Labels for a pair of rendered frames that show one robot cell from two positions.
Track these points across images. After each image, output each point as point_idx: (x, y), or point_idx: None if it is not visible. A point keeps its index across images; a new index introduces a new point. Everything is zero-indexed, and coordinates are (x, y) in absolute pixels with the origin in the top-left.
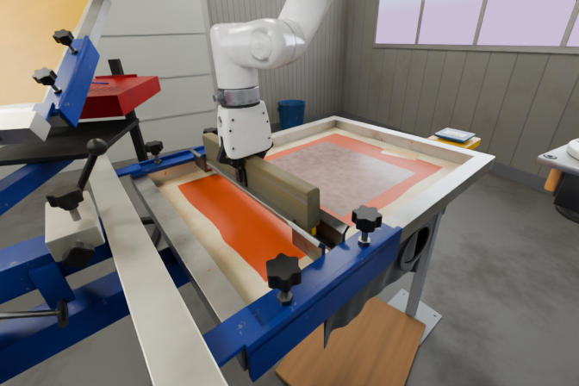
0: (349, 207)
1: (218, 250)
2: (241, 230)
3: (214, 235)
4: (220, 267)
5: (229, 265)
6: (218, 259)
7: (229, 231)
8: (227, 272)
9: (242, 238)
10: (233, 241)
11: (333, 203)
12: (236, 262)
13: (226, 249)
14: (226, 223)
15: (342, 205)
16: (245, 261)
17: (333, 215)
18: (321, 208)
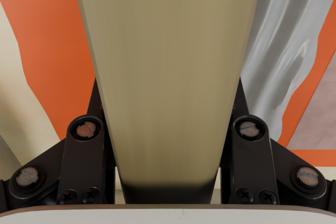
0: (330, 141)
1: (8, 94)
2: (79, 74)
3: (3, 52)
4: (7, 125)
5: (26, 130)
6: (6, 112)
7: (47, 60)
8: (19, 137)
9: (72, 94)
10: (49, 92)
11: (326, 119)
12: (40, 130)
13: (26, 100)
14: (45, 27)
15: (330, 132)
16: (58, 136)
17: (280, 141)
18: (293, 116)
